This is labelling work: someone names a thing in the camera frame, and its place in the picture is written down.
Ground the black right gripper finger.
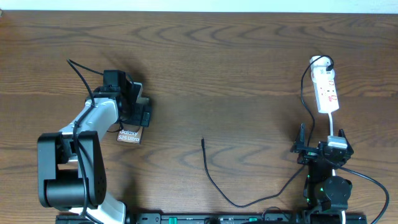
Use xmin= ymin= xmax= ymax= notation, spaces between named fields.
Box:
xmin=294 ymin=123 xmax=305 ymax=146
xmin=337 ymin=129 xmax=351 ymax=148

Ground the black USB charging cable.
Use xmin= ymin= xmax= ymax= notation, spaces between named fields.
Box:
xmin=201 ymin=55 xmax=335 ymax=208

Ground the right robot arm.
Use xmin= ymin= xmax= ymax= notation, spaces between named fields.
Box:
xmin=290 ymin=123 xmax=354 ymax=223

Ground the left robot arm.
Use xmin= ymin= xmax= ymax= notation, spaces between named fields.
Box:
xmin=37 ymin=81 xmax=150 ymax=223

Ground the white power strip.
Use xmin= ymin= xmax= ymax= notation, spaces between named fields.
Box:
xmin=311 ymin=67 xmax=339 ymax=114

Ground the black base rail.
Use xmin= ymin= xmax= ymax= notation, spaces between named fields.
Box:
xmin=55 ymin=212 xmax=368 ymax=224

